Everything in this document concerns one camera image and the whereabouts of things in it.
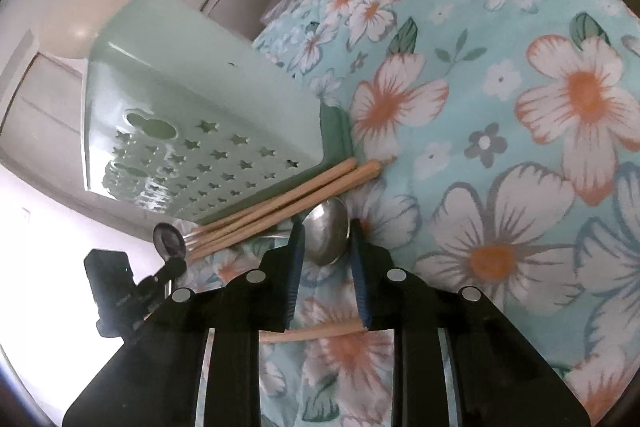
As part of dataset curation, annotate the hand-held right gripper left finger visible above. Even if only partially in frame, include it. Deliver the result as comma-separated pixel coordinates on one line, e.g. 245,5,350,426
62,222,307,427

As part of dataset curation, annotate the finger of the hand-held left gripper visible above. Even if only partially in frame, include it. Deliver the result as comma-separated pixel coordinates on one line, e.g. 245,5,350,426
142,257,188,303

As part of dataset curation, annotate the wooden chopstick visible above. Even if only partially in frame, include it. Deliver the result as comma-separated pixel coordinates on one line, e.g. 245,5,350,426
185,159,383,264
185,202,303,253
259,321,371,344
182,157,360,240

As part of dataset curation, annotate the white panel door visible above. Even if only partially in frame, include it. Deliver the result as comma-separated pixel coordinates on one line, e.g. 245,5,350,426
0,27,91,188

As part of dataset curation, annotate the mint green utensil holder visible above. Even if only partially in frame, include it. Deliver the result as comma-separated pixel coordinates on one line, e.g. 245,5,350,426
80,0,357,224

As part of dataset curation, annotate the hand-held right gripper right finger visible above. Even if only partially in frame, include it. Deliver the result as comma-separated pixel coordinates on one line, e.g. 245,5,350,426
349,218,591,427

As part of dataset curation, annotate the floral blue blanket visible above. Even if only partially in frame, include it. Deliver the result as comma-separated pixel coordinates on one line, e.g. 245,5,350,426
190,0,640,427

